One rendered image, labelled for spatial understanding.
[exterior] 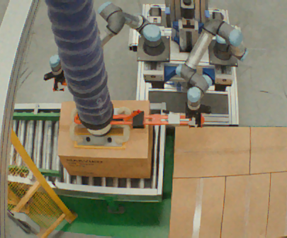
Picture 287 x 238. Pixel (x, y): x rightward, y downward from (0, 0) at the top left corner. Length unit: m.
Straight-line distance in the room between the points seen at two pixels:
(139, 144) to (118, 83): 1.37
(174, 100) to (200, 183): 0.92
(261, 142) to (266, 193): 0.44
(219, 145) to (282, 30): 1.89
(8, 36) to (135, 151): 2.17
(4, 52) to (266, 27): 4.10
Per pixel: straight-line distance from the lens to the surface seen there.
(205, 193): 3.83
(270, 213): 3.84
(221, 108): 4.46
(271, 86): 4.89
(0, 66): 1.45
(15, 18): 1.55
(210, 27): 3.17
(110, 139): 3.51
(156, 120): 3.43
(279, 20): 5.41
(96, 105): 3.10
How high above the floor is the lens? 4.21
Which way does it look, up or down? 65 degrees down
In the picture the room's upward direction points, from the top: 8 degrees counter-clockwise
